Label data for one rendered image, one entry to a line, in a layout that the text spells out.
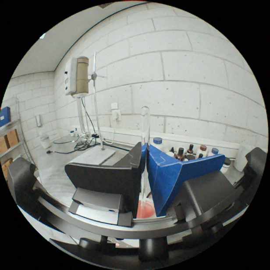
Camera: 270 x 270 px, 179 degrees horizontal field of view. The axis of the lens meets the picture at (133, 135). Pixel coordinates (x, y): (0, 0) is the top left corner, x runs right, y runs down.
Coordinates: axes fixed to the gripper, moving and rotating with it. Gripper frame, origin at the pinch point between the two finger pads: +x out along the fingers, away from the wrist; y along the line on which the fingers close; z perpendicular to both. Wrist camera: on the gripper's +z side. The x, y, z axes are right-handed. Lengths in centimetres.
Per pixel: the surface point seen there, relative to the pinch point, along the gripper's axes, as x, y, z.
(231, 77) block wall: 27, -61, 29
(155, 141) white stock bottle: 32.3, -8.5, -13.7
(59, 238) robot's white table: -13.8, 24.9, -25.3
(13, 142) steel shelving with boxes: 21, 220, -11
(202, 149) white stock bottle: 24.5, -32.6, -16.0
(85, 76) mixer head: 35.0, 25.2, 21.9
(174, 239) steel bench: -7.3, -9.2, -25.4
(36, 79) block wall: 104, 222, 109
